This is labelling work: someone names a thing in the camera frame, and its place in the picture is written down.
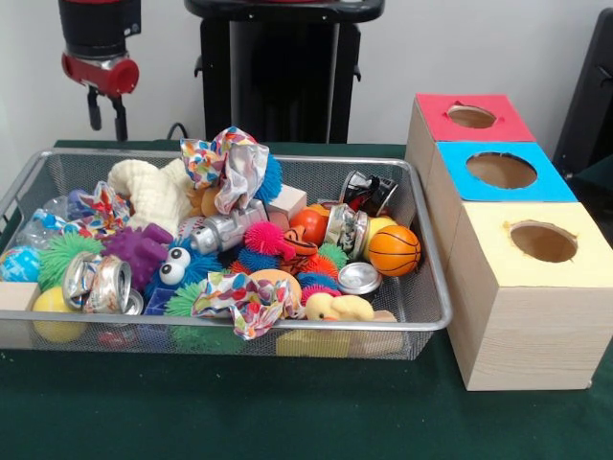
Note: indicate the blue spiky rubber ball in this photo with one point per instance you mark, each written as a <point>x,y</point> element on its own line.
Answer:
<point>270,177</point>

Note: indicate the crushed silver drink can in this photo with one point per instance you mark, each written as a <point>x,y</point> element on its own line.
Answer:
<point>98,285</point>

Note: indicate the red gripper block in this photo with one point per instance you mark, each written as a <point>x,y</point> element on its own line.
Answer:
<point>105,76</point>

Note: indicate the dark green side tablecloth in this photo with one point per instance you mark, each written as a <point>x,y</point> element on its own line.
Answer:
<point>598,191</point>

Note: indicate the blue globe ball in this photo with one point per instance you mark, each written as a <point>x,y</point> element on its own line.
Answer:
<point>19,264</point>

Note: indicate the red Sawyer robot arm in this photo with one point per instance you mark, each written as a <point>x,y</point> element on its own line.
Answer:
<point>98,26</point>

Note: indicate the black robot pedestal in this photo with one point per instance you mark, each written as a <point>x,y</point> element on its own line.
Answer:
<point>287,72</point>

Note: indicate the green spiky rubber ball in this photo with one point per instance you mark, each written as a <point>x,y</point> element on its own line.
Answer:
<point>62,259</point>

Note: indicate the wooden box with three holes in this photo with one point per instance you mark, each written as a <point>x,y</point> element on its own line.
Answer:
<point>536,335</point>

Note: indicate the silver toy robot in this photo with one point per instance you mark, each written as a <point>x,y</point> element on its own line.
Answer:
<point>215,235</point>

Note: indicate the purple knobby rubber ball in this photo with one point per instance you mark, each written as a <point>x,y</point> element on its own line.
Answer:
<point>139,251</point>

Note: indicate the yellow ball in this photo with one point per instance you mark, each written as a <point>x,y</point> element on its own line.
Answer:
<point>48,302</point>

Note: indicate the clear plastic bottle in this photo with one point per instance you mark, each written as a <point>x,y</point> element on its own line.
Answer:
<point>38,230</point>

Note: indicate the black upright panel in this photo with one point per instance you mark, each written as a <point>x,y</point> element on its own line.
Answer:
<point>591,96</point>

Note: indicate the orange toy basketball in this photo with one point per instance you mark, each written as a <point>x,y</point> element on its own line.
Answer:
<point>395,251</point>

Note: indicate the cream waffle cloth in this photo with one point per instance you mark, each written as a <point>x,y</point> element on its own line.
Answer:
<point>153,191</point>

